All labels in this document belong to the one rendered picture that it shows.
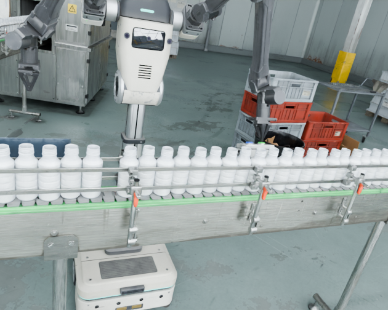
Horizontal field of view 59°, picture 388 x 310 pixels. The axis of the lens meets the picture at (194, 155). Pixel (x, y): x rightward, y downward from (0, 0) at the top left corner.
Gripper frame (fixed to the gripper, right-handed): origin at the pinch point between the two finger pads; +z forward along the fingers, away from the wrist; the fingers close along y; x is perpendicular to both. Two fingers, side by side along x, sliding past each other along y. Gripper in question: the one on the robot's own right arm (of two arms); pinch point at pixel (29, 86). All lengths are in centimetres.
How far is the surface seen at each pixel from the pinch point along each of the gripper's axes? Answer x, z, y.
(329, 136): 300, 72, -151
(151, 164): 37, 9, 44
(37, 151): 1.9, 33.3, -14.0
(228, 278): 117, 121, -10
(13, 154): -7.8, 34.6, -13.7
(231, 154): 66, 6, 42
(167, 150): 42, 5, 43
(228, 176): 66, 14, 44
